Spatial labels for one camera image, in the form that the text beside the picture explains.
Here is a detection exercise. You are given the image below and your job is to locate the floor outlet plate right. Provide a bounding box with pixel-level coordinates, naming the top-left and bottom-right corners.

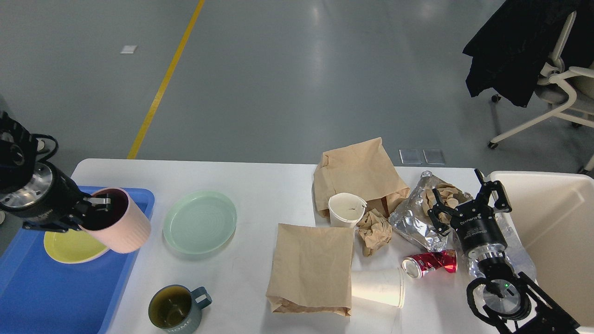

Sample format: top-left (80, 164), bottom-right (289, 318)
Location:
top-left (422, 149), bottom-right (446, 165)

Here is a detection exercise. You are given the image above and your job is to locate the lying white paper cup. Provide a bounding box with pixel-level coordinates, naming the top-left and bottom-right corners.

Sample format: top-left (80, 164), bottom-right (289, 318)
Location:
top-left (351, 268), bottom-right (405, 308)

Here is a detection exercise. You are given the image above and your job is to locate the flat brown paper bag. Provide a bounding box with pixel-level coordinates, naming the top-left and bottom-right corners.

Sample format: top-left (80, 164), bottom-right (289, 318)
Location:
top-left (265, 224), bottom-right (355, 317)

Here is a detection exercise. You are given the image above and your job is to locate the pink ribbed mug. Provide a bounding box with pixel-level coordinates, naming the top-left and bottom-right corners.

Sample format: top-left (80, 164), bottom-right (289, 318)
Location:
top-left (80, 188), bottom-right (151, 254)

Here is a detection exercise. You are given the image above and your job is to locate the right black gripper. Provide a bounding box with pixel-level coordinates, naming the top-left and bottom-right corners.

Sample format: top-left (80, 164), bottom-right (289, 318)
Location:
top-left (428, 169), bottom-right (513, 258)

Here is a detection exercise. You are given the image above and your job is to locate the white office chair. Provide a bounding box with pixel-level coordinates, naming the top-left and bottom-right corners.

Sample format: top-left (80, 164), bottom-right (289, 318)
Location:
top-left (487, 11), bottom-right (594, 149)

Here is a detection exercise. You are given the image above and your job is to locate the mint green plate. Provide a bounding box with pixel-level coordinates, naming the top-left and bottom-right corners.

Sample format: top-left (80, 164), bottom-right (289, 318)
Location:
top-left (163, 191), bottom-right (237, 255)

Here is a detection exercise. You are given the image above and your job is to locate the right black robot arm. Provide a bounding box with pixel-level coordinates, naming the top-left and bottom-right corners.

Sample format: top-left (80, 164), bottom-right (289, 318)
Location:
top-left (428, 169), bottom-right (580, 334)

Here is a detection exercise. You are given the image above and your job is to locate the upright white paper cup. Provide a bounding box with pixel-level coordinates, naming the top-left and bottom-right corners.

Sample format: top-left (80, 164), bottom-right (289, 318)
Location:
top-left (328, 193), bottom-right (367, 228)

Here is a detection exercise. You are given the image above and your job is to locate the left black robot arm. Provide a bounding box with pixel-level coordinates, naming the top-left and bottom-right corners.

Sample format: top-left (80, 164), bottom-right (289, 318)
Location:
top-left (0, 112), bottom-right (116, 233)

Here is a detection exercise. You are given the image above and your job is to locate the brown paper in foil bag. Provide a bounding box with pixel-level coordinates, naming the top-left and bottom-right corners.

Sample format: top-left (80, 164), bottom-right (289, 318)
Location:
top-left (422, 182), bottom-right (473, 215)

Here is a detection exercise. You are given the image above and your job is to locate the floor outlet plate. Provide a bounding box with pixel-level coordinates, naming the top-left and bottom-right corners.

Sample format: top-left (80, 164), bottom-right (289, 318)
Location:
top-left (399, 149), bottom-right (423, 165)
top-left (422, 149), bottom-right (446, 165)

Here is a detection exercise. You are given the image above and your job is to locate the yellow plate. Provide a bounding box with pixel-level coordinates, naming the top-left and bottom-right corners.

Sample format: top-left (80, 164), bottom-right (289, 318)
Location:
top-left (43, 230), bottom-right (110, 264)

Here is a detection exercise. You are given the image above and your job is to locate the black jacket on chair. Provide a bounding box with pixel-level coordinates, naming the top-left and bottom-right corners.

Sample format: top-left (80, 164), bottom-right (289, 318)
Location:
top-left (463, 0), bottom-right (594, 107)

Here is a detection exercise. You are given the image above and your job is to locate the crumpled large brown paper bag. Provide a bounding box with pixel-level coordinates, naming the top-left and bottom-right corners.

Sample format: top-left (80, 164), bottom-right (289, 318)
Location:
top-left (313, 137), bottom-right (410, 218)

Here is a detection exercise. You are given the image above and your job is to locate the blue plastic tray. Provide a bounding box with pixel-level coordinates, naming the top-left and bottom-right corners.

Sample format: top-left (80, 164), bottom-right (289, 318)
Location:
top-left (0, 186), bottom-right (155, 334)

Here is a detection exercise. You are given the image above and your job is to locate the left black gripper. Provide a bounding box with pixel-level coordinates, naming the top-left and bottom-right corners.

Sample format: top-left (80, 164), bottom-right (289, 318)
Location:
top-left (0, 161), bottom-right (113, 232)

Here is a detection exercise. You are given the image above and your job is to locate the floor outlet plate left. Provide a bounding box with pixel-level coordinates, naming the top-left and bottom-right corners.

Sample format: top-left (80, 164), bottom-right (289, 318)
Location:
top-left (399, 149), bottom-right (423, 165)

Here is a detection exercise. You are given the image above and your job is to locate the beige plastic bin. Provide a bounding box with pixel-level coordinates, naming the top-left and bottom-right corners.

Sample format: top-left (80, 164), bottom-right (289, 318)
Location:
top-left (490, 171), bottom-right (594, 334)

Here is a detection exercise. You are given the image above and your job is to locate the silver foil bag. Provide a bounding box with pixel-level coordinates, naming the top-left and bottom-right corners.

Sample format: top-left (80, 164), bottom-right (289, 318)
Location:
top-left (388, 171), bottom-right (448, 252)

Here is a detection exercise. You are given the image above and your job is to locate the crumpled brown paper ball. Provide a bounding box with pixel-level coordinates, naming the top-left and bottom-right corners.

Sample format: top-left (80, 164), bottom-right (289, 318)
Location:
top-left (356, 209), bottom-right (393, 257)

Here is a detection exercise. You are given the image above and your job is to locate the crushed red soda can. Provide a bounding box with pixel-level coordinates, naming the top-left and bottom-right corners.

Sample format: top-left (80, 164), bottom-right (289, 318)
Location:
top-left (401, 249), bottom-right (458, 279)

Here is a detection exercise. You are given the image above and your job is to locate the teal mug yellow inside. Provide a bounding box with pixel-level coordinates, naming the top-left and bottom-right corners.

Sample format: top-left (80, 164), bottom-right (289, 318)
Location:
top-left (148, 284), bottom-right (213, 334)

